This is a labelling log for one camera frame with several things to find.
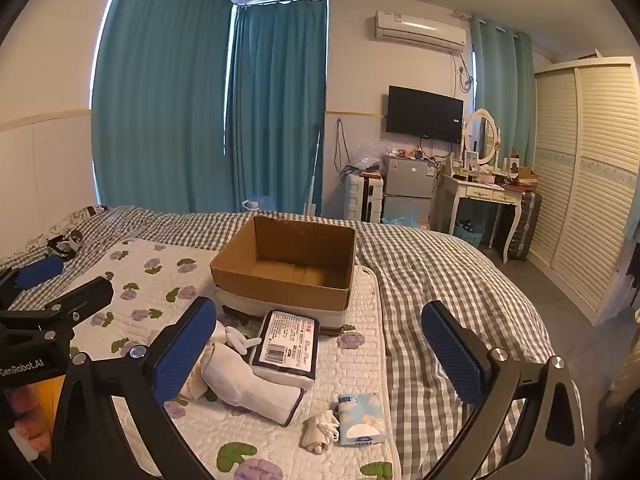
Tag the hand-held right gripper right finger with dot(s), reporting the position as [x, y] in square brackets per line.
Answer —
[454, 355]

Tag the wide teal curtain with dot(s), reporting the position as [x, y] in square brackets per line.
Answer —
[160, 100]

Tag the white dressing table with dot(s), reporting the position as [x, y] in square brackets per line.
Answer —
[475, 191]

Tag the grey mini fridge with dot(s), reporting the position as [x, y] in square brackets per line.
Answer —
[407, 185]

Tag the black and white cloth bundle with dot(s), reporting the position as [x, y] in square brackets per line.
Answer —
[75, 241]

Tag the clear water jug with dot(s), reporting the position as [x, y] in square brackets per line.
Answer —
[255, 205]

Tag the white air conditioner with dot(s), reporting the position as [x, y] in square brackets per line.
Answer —
[420, 30]

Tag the black wall television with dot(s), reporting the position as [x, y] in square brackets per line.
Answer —
[424, 114]

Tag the white photo frame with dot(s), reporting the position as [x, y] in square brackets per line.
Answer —
[471, 159]

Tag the beige cloth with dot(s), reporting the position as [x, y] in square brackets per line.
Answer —
[317, 432]

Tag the oval white vanity mirror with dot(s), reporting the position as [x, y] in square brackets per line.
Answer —
[482, 135]

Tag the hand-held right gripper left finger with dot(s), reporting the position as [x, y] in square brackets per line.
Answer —
[184, 352]

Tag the pale teal curtain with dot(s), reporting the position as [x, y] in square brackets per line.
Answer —
[502, 85]

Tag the floral quilted mat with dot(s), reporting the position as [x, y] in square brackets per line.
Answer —
[150, 290]

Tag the light blue tissue packet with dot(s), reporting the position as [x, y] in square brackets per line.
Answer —
[362, 417]

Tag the small brown cardboard box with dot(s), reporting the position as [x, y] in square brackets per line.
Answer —
[526, 174]

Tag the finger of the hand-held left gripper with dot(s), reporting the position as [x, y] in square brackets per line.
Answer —
[40, 270]
[90, 295]

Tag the person's left hand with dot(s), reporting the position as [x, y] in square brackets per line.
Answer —
[22, 412]

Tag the blue plastic basket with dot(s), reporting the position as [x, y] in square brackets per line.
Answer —
[467, 235]

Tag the dark suitcase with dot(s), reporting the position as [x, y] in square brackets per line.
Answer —
[527, 225]

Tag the blue plastic bag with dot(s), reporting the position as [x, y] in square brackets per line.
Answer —
[405, 221]

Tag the clear plastic bag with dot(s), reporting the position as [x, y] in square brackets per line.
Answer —
[367, 155]

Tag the cream louvered wardrobe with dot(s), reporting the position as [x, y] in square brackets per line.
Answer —
[590, 175]

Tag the white standing pole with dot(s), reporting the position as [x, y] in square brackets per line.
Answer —
[314, 185]

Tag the white suitcase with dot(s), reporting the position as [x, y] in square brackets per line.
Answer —
[354, 197]

